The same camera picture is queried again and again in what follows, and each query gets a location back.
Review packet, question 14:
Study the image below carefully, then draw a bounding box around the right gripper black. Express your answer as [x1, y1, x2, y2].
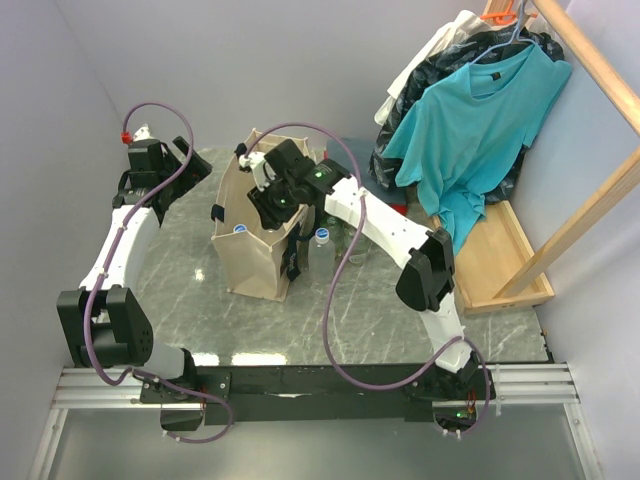
[246, 174, 299, 232]

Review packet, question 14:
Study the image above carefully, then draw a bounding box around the plastic water bottle blue cap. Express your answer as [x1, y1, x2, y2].
[308, 227, 335, 288]

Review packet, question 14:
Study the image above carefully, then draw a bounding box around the clear glass bottle silver cap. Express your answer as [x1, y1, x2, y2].
[345, 227, 370, 266]

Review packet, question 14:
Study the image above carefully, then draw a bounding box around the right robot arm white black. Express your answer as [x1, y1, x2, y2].
[236, 139, 480, 398]

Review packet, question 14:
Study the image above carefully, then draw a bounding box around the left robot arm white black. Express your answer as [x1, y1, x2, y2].
[56, 136, 212, 402]

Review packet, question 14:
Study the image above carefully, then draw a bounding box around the beige canvas tote bag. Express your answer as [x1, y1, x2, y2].
[212, 156, 309, 301]

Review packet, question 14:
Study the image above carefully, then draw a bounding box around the folded grey cloth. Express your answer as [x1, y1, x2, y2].
[325, 138, 375, 165]

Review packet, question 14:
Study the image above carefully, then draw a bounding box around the teal t-shirt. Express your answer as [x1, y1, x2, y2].
[383, 45, 572, 251]

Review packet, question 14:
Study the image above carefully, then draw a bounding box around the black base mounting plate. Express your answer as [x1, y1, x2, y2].
[140, 362, 496, 431]

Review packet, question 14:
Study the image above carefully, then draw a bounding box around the dark patterned garment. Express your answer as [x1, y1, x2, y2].
[367, 27, 566, 204]

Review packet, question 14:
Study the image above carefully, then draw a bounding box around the white garment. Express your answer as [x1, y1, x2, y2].
[374, 10, 493, 126]

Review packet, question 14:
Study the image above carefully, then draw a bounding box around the orange hanger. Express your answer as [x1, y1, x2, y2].
[481, 7, 518, 25]

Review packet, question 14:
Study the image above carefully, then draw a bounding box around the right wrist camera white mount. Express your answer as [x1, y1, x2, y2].
[238, 152, 276, 191]

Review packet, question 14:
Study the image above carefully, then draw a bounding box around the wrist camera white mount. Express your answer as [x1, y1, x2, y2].
[120, 123, 154, 145]
[238, 152, 276, 191]

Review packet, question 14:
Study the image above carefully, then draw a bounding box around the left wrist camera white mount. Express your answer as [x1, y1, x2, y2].
[120, 123, 154, 145]

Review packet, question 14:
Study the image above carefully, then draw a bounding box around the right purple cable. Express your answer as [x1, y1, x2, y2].
[243, 121, 494, 437]

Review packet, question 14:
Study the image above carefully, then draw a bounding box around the wooden clothes rack frame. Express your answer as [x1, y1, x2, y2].
[456, 1, 639, 314]

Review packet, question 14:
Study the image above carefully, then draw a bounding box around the blue wire hanger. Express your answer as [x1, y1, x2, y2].
[469, 9, 544, 66]

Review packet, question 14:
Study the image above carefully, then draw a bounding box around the aluminium rail frame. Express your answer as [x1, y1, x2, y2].
[29, 363, 604, 479]

